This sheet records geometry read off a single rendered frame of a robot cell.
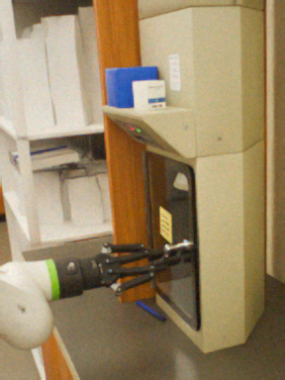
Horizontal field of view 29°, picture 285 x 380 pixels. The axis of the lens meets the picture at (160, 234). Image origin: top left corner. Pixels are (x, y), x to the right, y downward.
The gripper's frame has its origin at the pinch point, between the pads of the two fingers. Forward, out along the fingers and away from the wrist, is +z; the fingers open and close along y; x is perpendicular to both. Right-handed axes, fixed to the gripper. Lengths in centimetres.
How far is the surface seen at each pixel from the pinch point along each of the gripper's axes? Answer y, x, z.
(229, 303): -13.9, 0.9, 12.2
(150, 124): 16.9, -29.6, -4.5
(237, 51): 26.1, -38.8, 15.4
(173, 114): 17.9, -30.7, 0.5
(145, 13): 52, -27, 5
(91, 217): 70, 99, 11
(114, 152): 35.2, 4.4, -2.2
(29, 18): 202, 102, 9
